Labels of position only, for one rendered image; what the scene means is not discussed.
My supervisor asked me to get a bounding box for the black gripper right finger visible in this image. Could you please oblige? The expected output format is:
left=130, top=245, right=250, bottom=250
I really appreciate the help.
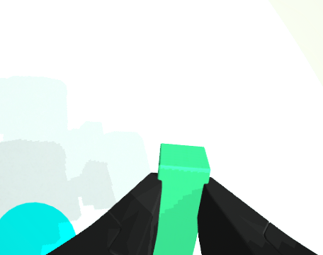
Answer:
left=198, top=177, right=317, bottom=255

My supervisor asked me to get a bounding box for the cyan circle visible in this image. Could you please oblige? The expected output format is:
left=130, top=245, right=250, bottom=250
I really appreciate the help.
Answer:
left=0, top=202, right=76, bottom=255

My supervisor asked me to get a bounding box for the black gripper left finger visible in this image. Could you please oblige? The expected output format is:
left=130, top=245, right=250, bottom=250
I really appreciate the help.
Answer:
left=46, top=172, right=162, bottom=255

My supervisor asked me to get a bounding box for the green rectangular post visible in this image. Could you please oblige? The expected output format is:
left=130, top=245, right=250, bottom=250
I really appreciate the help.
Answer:
left=153, top=144, right=210, bottom=255

